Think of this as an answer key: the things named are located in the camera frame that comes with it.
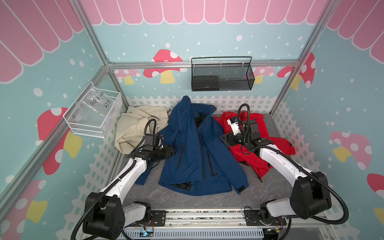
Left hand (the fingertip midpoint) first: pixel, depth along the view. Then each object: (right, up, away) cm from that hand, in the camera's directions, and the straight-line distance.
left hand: (172, 153), depth 85 cm
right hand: (+30, +11, +1) cm, 32 cm away
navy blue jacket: (+18, -7, +7) cm, 20 cm away
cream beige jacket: (-28, +16, +13) cm, 35 cm away
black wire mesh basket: (+39, +51, +13) cm, 66 cm away
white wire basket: (-36, +22, -12) cm, 44 cm away
